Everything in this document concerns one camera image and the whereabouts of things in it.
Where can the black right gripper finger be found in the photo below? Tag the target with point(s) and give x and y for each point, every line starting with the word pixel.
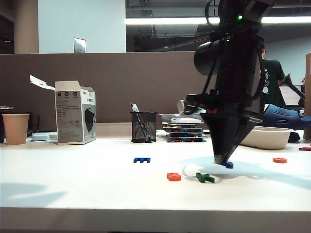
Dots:
pixel 245 131
pixel 223 136

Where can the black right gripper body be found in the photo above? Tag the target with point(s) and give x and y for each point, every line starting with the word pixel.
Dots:
pixel 235 92

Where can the dark blue letter y magnet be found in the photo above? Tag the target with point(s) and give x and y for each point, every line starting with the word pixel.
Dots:
pixel 229 165

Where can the green letter k magnet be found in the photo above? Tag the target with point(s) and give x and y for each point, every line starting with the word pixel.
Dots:
pixel 202 178

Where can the orange letter o magnet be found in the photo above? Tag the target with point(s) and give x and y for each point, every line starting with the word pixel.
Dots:
pixel 279 160
pixel 174 177

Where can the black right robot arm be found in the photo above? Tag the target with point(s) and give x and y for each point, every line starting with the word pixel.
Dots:
pixel 238 48

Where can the red letter magnet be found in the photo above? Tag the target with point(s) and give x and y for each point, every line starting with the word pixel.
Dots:
pixel 305 148

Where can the blue letter m magnet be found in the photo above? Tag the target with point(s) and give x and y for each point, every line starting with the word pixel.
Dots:
pixel 141 160

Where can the white paper pulp tray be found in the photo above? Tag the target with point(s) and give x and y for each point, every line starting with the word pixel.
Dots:
pixel 267 138

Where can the blue slotted rubber clog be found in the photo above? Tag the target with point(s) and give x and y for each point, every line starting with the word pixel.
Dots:
pixel 279 116

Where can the person in dark green shirt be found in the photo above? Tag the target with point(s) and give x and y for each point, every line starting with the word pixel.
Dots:
pixel 272 72

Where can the clear silver plastic package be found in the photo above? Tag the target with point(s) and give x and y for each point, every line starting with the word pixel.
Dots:
pixel 179 120

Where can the white monitor screen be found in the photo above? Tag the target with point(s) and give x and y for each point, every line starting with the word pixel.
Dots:
pixel 289 95

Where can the white paper sheet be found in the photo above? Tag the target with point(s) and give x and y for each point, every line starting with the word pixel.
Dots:
pixel 160 132

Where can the black mesh pen holder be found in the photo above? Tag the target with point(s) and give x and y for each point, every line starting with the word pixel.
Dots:
pixel 135 108
pixel 143 128

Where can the long ceiling light strip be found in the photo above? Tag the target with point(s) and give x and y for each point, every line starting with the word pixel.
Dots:
pixel 291 20

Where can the brown desk divider panel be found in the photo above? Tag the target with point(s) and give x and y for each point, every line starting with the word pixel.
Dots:
pixel 109 85

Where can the open face mask box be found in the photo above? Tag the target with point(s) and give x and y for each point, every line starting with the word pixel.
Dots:
pixel 69 116

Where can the small white case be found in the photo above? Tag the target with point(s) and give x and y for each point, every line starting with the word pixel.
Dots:
pixel 40 137

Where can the dark transparent glass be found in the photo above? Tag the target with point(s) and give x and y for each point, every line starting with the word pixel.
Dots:
pixel 34 123

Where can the brown paper cup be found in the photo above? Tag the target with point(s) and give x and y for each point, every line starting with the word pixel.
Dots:
pixel 15 129

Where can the grey funnel shaped bracket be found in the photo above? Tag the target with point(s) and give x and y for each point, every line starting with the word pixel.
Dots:
pixel 290 81

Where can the metal wall plate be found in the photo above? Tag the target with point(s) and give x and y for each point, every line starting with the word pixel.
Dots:
pixel 79 45

